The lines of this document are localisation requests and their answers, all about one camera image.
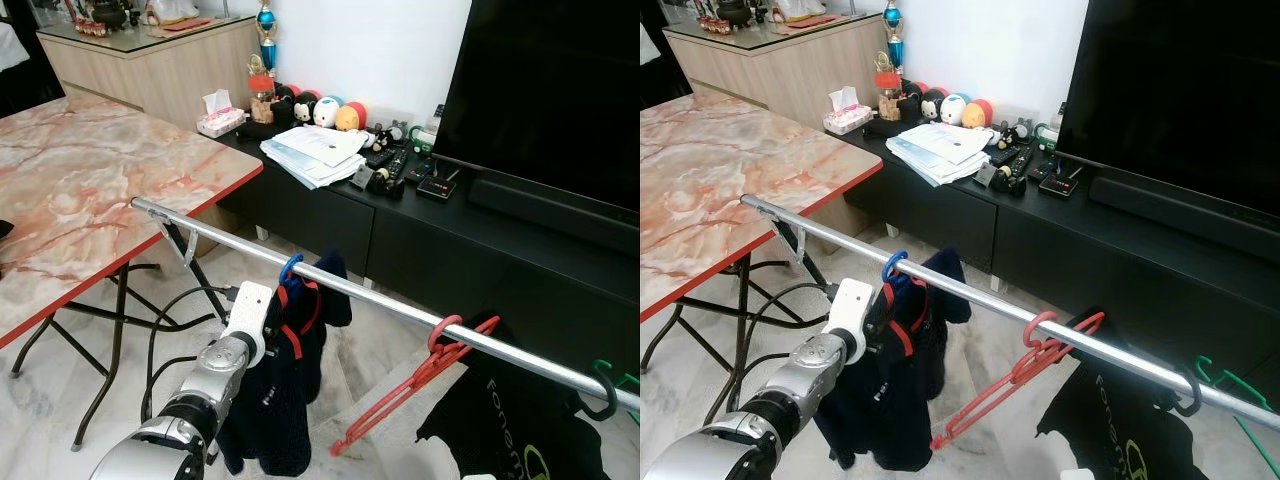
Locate blue plastic hanger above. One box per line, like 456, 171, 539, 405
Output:
880, 250, 909, 296
278, 253, 306, 301

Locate navy garment with red trim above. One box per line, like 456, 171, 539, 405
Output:
215, 248, 353, 479
812, 247, 973, 473

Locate red plastic hanger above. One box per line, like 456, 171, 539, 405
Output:
330, 313, 501, 458
930, 310, 1106, 451

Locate green plastic hanger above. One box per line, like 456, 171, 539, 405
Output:
590, 358, 641, 401
1195, 355, 1280, 480

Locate silver metal clothes rack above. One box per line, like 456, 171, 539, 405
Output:
740, 192, 1280, 433
130, 195, 641, 416

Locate white paper stack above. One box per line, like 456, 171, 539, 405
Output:
885, 122, 994, 188
260, 125, 369, 191

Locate black TV cabinet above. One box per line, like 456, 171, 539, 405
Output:
840, 125, 1280, 401
215, 125, 641, 386

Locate marble pattern folding table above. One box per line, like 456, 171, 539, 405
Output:
640, 92, 884, 401
0, 95, 264, 451

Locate pink tissue box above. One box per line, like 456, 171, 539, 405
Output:
822, 87, 873, 136
197, 90, 248, 138

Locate small black display box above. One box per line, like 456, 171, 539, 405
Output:
1040, 165, 1084, 198
417, 170, 459, 201

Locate jar with red lid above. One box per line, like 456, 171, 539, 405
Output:
875, 70, 903, 121
248, 72, 276, 123

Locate black T-shirt with logo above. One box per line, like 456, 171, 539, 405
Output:
415, 310, 611, 480
1035, 305, 1211, 480

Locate light wooden sideboard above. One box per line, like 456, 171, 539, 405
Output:
35, 15, 276, 131
660, 12, 901, 129

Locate gold and blue trophy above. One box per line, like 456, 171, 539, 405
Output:
882, 0, 906, 69
255, 0, 279, 71

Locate black soundbar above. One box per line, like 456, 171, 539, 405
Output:
1088, 168, 1280, 261
465, 170, 641, 256

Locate white porcelain statue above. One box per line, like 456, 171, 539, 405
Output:
145, 0, 201, 26
775, 0, 831, 23

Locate black glass display cabinet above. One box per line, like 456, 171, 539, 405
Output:
640, 0, 691, 106
0, 0, 66, 116

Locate black flat television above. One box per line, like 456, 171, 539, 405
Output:
1055, 0, 1280, 216
432, 0, 641, 211

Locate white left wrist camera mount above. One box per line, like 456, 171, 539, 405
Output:
825, 278, 874, 363
225, 280, 274, 369

